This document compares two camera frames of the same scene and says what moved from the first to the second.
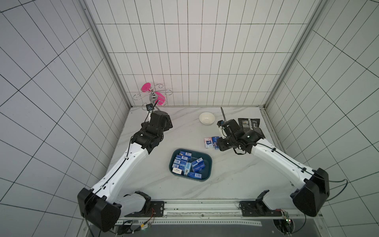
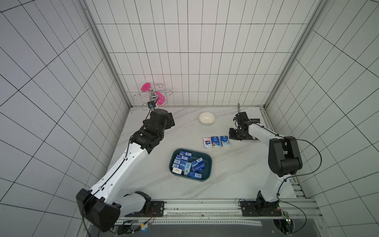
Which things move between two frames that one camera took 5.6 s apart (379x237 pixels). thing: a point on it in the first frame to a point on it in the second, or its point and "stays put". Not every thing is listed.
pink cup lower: (160, 97) stays put
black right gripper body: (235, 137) to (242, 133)
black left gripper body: (168, 126) stays put
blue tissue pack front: (195, 175) stays put
